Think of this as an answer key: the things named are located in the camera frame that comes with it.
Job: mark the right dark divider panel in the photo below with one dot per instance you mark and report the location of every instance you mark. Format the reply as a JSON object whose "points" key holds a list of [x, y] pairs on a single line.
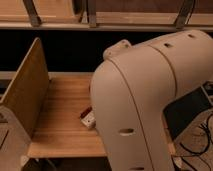
{"points": [[180, 113]]}

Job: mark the left wooden divider panel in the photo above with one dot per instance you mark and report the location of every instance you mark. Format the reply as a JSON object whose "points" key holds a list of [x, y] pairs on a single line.
{"points": [[22, 101]]}

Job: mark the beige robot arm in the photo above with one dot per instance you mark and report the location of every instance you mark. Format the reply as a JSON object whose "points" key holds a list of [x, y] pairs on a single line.
{"points": [[130, 90]]}

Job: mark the dark red object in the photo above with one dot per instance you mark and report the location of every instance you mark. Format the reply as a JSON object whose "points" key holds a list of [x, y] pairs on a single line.
{"points": [[85, 112]]}

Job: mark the white rectangular block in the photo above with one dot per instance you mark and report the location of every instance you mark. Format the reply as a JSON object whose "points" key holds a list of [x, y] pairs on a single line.
{"points": [[89, 121]]}

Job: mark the wooden upper shelf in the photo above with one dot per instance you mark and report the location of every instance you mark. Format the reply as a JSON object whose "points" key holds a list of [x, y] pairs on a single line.
{"points": [[125, 15]]}

